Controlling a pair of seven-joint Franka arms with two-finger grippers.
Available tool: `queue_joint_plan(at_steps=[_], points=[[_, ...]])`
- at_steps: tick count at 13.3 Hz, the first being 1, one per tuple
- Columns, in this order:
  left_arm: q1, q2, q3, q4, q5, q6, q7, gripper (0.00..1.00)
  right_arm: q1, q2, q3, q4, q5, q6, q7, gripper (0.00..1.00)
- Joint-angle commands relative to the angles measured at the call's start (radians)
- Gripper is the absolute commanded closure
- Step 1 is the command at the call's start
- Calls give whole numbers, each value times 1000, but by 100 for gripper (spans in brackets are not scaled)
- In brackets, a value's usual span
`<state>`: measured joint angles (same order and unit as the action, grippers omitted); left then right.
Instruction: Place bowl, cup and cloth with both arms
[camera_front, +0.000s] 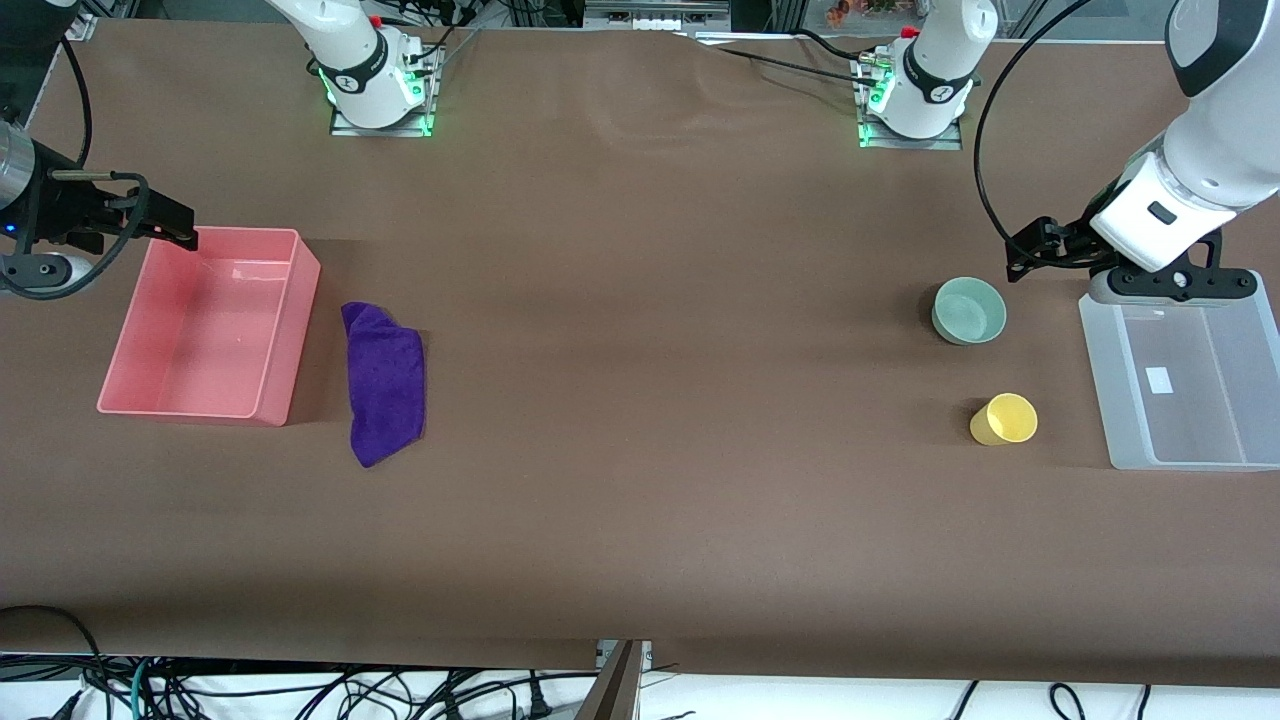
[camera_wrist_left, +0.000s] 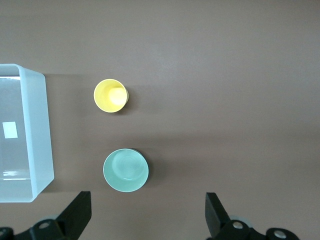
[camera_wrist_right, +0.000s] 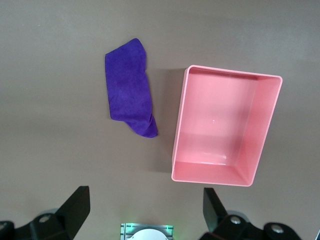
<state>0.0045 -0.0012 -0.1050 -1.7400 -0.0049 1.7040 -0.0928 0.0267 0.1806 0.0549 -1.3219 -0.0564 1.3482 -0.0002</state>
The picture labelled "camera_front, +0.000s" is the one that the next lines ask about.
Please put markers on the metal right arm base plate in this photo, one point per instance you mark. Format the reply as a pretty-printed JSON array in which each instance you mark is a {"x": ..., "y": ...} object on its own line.
[{"x": 425, "y": 110}]

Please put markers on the grey post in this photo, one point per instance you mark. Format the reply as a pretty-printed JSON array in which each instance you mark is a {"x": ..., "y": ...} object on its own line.
[{"x": 612, "y": 690}]

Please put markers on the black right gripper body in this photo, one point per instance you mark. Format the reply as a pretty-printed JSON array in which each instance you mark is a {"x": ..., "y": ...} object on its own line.
[{"x": 66, "y": 212}]

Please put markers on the clear plastic bin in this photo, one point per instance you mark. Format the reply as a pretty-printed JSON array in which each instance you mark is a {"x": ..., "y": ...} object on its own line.
[{"x": 1190, "y": 420}]

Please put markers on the purple cloth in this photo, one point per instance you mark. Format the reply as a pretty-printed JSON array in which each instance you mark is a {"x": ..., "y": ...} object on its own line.
[{"x": 385, "y": 385}]

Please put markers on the yellow cup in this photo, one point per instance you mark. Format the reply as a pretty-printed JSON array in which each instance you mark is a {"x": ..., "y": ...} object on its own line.
[{"x": 1008, "y": 418}]

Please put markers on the green bowl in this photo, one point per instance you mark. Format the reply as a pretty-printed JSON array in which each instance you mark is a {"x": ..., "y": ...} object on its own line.
[{"x": 970, "y": 312}]

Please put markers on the pink plastic bin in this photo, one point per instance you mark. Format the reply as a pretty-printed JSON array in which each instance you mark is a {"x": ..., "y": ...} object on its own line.
[{"x": 200, "y": 340}]

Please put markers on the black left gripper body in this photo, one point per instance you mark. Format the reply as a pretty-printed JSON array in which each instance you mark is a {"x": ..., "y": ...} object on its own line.
[{"x": 1066, "y": 246}]

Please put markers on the orange items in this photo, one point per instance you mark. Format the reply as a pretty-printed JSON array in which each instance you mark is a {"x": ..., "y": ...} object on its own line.
[{"x": 860, "y": 10}]

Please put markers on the white label sticker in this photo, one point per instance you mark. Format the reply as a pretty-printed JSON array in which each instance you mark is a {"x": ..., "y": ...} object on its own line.
[{"x": 1161, "y": 379}]

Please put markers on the grey power strip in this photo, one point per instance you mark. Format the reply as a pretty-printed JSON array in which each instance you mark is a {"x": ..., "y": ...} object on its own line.
[{"x": 655, "y": 15}]

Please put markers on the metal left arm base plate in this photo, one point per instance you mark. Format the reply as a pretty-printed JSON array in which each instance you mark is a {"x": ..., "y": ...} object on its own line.
[{"x": 950, "y": 142}]

